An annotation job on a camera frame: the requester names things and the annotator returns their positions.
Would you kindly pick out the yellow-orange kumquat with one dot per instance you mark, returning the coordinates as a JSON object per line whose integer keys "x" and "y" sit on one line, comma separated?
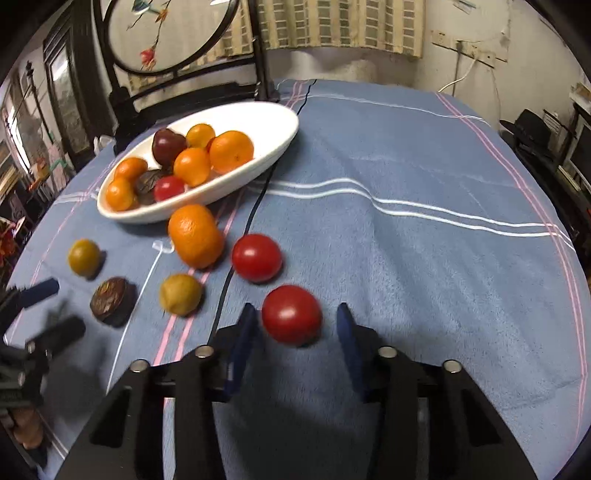
{"x": 200, "y": 135}

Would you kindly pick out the green-yellow tangerine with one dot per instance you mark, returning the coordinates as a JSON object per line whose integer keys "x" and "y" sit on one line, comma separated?
{"x": 84, "y": 257}

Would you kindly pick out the black hat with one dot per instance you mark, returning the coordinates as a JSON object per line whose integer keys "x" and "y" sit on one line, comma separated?
{"x": 531, "y": 127}

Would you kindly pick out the dark wooden framed panel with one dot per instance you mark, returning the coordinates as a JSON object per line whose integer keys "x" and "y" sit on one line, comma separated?
{"x": 69, "y": 101}

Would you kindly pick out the red cherry tomato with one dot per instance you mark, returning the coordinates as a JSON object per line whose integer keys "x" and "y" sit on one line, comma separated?
{"x": 169, "y": 188}
{"x": 292, "y": 314}
{"x": 256, "y": 257}

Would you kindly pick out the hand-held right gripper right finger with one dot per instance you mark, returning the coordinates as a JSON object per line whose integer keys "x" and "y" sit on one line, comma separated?
{"x": 348, "y": 341}

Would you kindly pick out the white oval plate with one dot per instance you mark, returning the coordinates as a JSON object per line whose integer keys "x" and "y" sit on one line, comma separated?
{"x": 272, "y": 124}

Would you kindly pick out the wall socket strip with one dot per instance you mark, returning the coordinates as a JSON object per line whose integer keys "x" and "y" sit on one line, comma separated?
{"x": 485, "y": 55}

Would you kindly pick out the round embroidered bird screen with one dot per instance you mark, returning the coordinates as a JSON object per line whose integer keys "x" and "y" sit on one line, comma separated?
{"x": 184, "y": 27}

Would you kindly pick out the blue striped tablecloth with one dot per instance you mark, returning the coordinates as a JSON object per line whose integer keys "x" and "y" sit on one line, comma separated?
{"x": 415, "y": 277}

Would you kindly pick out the large orange mandarin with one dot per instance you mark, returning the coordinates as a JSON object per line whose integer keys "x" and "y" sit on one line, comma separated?
{"x": 232, "y": 151}

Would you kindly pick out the dark wrinkled passion fruit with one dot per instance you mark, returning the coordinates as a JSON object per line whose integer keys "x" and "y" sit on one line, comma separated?
{"x": 112, "y": 301}
{"x": 147, "y": 187}

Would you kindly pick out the dark red plum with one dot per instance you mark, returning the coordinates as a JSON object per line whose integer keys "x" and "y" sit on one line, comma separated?
{"x": 167, "y": 146}

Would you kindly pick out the checked beige curtain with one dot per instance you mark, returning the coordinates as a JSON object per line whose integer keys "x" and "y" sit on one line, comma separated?
{"x": 346, "y": 23}

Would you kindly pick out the person's left hand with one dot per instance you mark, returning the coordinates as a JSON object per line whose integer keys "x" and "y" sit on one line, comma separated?
{"x": 25, "y": 429}

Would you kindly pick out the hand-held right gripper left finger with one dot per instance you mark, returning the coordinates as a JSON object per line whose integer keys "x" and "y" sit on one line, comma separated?
{"x": 242, "y": 341}

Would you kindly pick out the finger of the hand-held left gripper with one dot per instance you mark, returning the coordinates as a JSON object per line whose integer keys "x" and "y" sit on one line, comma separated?
{"x": 41, "y": 290}
{"x": 57, "y": 332}

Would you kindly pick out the small yellow fruit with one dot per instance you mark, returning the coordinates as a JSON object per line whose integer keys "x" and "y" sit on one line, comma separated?
{"x": 180, "y": 294}

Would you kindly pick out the small orange mandarin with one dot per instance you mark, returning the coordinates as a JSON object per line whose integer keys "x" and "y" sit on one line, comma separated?
{"x": 120, "y": 194}
{"x": 192, "y": 166}
{"x": 130, "y": 168}
{"x": 196, "y": 235}

